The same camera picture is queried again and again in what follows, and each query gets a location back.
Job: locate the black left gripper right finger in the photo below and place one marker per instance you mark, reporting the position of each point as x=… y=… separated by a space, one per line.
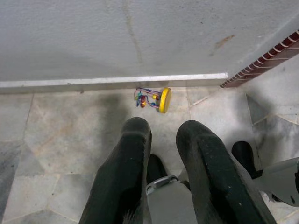
x=210 y=177

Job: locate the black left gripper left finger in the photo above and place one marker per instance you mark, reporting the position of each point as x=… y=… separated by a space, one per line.
x=121 y=177

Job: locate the robot left leg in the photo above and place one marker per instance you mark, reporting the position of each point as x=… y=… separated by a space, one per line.
x=168 y=203

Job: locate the robot leg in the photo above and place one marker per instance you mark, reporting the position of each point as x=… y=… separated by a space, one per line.
x=280 y=179
x=168 y=203

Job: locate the robot right leg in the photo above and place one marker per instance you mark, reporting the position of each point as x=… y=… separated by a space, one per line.
x=280 y=179

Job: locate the yellow bead maze toy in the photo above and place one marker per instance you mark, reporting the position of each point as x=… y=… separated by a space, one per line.
x=165 y=100

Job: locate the red brick pattern strip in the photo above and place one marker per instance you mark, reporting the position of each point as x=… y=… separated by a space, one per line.
x=261 y=64

